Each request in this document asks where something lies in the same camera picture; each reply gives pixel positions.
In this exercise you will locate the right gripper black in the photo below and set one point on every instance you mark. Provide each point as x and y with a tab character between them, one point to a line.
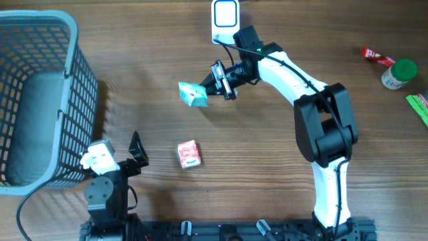
217	81

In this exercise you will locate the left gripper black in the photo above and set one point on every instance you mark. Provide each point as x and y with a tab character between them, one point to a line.
134	168

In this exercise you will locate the teal wet wipes pack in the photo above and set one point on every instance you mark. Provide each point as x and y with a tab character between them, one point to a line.
193	95

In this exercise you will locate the red small box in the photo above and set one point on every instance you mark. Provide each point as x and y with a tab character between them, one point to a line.
188	154

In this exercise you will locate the red coffee stick sachet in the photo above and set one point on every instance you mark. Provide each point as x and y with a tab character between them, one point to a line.
376	57

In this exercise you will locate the green lid jar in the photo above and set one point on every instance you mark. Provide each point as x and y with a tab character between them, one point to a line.
399	74

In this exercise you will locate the green snack bag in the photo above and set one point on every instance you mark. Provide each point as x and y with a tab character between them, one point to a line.
419	104

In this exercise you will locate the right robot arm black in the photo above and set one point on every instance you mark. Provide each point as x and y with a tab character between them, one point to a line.
325	127

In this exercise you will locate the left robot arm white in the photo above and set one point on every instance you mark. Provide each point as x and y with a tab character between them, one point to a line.
107	192

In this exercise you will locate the white barcode scanner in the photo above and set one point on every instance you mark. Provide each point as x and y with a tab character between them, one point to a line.
225	20

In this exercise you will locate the grey plastic basket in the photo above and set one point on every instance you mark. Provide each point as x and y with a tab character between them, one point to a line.
49	99

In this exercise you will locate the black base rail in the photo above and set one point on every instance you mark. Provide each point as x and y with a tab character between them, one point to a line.
288	230

